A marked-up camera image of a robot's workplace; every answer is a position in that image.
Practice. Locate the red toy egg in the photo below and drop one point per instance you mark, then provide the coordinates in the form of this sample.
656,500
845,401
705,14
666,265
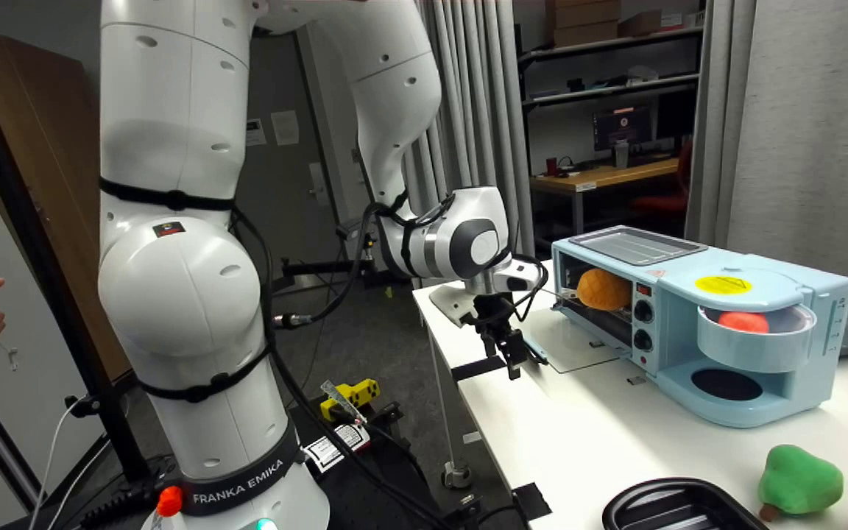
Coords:
743,321

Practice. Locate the wooden desk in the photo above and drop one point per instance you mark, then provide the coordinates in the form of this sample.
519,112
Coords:
605,179

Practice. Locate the grey curtain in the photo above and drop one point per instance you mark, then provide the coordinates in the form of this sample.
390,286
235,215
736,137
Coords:
718,108
477,108

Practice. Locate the red oven indicator light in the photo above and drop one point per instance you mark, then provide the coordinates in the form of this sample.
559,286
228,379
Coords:
641,289

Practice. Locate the black tape strip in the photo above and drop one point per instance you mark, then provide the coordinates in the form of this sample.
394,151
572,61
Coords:
530,501

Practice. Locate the green toy pear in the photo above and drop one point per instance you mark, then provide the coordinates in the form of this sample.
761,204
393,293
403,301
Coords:
797,482

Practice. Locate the black shelf unit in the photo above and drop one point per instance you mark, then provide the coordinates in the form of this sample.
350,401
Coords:
610,78

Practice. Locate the black oven knob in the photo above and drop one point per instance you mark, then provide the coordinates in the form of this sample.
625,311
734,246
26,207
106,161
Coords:
641,341
641,314

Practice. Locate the yellow clamp tool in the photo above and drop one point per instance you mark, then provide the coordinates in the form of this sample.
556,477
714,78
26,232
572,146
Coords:
350,398

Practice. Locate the brown board with black frame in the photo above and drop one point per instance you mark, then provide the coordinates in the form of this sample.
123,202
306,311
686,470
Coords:
20,157

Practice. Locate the light blue toaster oven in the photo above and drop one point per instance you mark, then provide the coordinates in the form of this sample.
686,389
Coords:
736,364

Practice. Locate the glass oven door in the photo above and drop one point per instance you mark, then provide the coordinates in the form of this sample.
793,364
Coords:
575,343

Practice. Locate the red chair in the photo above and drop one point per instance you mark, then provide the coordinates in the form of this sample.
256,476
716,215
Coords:
661,193

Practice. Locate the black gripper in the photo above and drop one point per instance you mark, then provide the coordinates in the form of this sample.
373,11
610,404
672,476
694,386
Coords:
490,314

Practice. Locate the cardboard box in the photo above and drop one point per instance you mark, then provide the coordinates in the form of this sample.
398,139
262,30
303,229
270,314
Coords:
581,21

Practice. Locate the bottle with red cap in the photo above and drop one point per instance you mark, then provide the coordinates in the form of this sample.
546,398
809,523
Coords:
166,508

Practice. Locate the black ribbed tray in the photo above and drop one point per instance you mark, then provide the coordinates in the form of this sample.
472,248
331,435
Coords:
675,504

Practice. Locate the orange toy bread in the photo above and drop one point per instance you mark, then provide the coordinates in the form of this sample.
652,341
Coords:
605,289

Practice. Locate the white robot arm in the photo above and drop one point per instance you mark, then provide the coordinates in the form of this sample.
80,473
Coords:
184,276

